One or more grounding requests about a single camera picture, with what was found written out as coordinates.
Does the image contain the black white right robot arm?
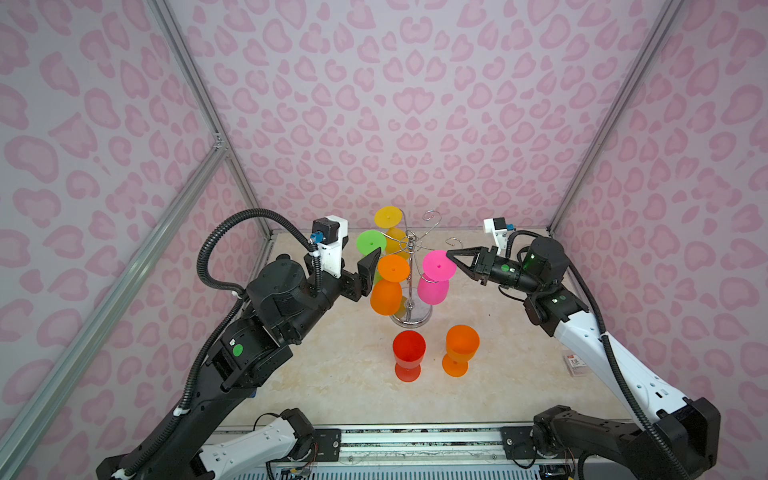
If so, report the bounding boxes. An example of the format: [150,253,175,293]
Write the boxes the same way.
[446,237,721,479]

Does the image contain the yellow plastic wine glass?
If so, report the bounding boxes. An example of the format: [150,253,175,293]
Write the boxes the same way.
[374,206,409,259]

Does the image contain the pink plastic wine glass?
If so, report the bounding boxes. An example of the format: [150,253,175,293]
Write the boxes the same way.
[417,250,457,306]

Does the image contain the orange wine glass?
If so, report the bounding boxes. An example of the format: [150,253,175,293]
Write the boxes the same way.
[442,325,480,378]
[370,255,410,316]

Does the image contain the chrome wine glass rack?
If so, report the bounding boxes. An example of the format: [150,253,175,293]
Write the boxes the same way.
[383,207,442,330]

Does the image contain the small clear red packet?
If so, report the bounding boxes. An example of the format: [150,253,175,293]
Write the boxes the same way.
[563,350,592,377]

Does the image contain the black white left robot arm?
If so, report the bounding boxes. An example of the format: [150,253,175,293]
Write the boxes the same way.
[96,249,382,479]

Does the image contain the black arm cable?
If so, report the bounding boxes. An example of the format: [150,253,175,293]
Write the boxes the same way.
[119,207,316,478]
[506,229,691,480]

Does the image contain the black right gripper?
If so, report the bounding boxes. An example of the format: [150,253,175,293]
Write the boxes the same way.
[448,248,544,296]

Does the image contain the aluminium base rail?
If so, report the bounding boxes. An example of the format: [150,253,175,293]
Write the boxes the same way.
[161,419,685,480]

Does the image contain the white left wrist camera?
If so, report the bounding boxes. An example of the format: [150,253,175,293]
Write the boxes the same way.
[310,215,348,279]

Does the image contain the red plastic wine glass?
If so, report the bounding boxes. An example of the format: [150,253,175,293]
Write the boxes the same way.
[392,331,427,383]

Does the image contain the green plastic wine glass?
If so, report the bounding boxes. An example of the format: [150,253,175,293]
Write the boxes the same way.
[356,230,387,283]

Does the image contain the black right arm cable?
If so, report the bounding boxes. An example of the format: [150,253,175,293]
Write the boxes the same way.
[506,229,691,480]

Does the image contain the orange wine glass front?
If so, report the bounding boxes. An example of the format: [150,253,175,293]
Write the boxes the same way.
[370,255,410,316]

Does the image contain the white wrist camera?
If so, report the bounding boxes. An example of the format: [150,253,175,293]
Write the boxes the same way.
[483,217,516,256]
[310,215,348,279]

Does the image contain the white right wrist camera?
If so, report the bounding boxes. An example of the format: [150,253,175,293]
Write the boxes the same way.
[483,217,516,256]

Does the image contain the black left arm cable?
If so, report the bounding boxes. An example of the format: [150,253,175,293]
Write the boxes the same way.
[119,207,316,478]

